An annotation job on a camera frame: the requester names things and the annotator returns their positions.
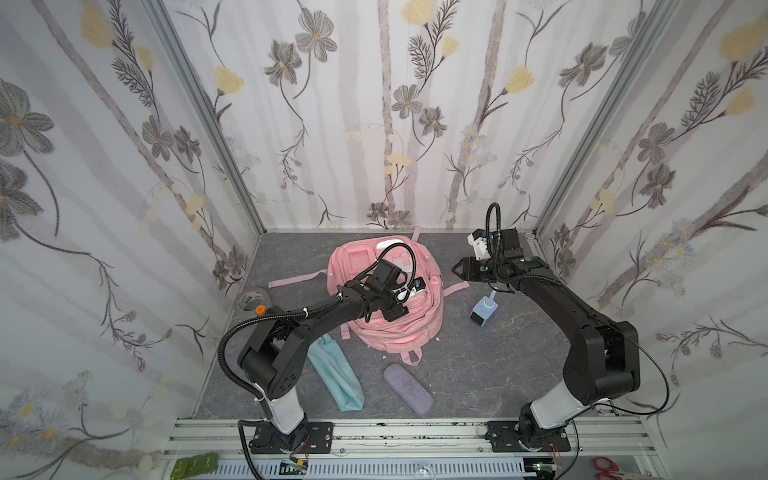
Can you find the teal pencil pouch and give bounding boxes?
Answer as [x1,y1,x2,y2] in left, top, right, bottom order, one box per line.
[308,334,365,413]

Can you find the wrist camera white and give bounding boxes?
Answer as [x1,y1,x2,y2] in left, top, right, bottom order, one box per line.
[393,276,426,304]
[467,229,491,261]

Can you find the light blue stamp device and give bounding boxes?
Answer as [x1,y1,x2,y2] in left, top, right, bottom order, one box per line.
[470,290,498,326]

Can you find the white tape roll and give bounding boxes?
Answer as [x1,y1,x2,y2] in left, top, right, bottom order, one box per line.
[234,287,272,314]

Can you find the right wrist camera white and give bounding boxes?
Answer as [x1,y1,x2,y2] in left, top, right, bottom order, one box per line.
[467,229,491,261]

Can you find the purple glasses case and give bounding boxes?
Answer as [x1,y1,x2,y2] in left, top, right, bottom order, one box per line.
[383,364,435,417]

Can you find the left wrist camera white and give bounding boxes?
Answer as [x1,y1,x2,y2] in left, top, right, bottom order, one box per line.
[393,276,426,304]

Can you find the green connector block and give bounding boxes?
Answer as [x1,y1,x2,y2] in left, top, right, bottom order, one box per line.
[169,452,219,480]

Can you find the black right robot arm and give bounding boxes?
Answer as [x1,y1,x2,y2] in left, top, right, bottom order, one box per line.
[452,202,646,451]

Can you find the red handled scissors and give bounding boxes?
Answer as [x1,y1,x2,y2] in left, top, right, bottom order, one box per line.
[592,456,624,480]

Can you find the pink student backpack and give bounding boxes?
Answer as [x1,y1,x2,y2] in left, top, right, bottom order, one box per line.
[269,227,469,366]

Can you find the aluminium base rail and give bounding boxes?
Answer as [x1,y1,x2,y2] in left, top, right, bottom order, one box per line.
[159,407,671,479]

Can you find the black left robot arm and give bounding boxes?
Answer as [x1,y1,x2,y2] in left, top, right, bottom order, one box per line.
[217,241,418,479]

